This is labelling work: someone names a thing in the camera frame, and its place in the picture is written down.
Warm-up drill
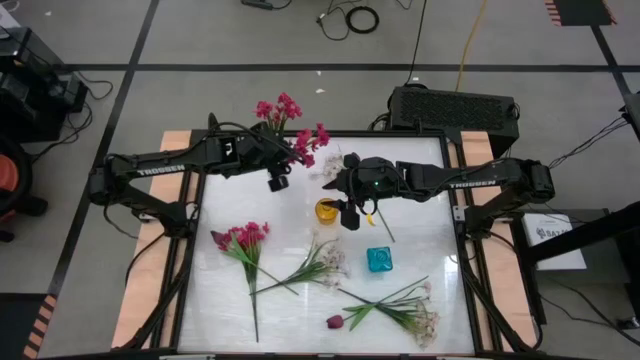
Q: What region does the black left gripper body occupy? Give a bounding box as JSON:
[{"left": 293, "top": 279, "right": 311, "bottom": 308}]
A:
[{"left": 234, "top": 122, "right": 292, "bottom": 194}]

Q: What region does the black table frame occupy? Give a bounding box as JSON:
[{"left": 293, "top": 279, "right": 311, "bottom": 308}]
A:
[{"left": 117, "top": 112, "right": 549, "bottom": 360}]

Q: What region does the black stand beam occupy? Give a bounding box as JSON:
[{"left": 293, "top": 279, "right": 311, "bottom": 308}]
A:
[{"left": 519, "top": 199, "right": 640, "bottom": 266}]

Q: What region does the amber glass vase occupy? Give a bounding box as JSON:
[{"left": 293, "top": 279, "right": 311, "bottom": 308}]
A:
[{"left": 314, "top": 197, "right": 340, "bottom": 226}]

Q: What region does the coiled black cable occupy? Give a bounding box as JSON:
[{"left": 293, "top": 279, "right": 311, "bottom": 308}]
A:
[{"left": 344, "top": 4, "right": 381, "bottom": 35}]

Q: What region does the blue glass vase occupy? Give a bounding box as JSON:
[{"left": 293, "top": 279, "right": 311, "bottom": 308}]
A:
[{"left": 366, "top": 246, "right": 394, "bottom": 274}]

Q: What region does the hazard-striped black mat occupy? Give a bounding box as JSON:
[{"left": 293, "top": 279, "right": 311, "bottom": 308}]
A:
[
  {"left": 0, "top": 292, "right": 59, "bottom": 360},
  {"left": 543, "top": 0, "right": 617, "bottom": 27}
]

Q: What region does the black computer case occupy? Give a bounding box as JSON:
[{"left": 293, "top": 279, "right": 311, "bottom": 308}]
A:
[{"left": 387, "top": 83, "right": 521, "bottom": 156}]

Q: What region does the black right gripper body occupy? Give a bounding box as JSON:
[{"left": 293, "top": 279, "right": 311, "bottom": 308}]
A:
[{"left": 339, "top": 152, "right": 406, "bottom": 231}]

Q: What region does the pink-red flower bunch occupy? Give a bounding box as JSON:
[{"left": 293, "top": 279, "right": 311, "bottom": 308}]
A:
[
  {"left": 215, "top": 221, "right": 274, "bottom": 344},
  {"left": 253, "top": 91, "right": 332, "bottom": 170}
]

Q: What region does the black equipment cart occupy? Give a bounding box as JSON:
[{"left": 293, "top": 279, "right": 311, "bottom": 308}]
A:
[{"left": 0, "top": 25, "right": 90, "bottom": 144}]

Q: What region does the black floor cable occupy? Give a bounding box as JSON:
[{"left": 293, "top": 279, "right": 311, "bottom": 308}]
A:
[{"left": 403, "top": 0, "right": 429, "bottom": 86}]

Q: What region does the yellow floor cable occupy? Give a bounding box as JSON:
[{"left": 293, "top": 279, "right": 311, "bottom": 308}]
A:
[{"left": 454, "top": 0, "right": 489, "bottom": 92}]

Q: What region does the wooden side board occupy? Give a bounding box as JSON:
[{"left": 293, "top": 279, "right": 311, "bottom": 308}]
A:
[
  {"left": 459, "top": 130, "right": 539, "bottom": 351},
  {"left": 110, "top": 129, "right": 206, "bottom": 350}
]

